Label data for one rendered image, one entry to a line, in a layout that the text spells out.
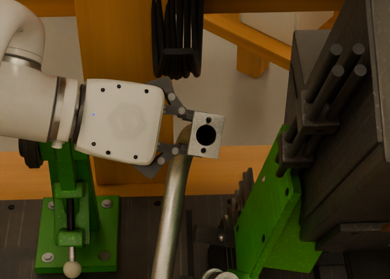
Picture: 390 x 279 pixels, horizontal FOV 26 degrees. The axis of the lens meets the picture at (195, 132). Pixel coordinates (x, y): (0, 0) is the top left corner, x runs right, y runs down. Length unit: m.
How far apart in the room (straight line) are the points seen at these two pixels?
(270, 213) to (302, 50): 0.28
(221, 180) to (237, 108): 1.45
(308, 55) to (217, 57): 1.96
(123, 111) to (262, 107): 1.95
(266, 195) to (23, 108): 0.32
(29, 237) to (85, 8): 0.40
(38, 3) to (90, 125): 0.38
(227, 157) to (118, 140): 0.54
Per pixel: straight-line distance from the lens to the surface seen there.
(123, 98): 1.04
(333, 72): 0.64
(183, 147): 1.07
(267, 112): 2.94
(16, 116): 1.02
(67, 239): 1.30
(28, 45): 1.04
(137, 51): 1.31
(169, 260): 1.19
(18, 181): 1.55
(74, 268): 1.31
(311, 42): 1.24
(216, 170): 1.53
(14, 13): 0.97
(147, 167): 1.07
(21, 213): 1.47
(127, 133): 1.04
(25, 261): 1.40
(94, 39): 1.29
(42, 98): 1.02
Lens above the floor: 2.00
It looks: 44 degrees down
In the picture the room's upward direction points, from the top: straight up
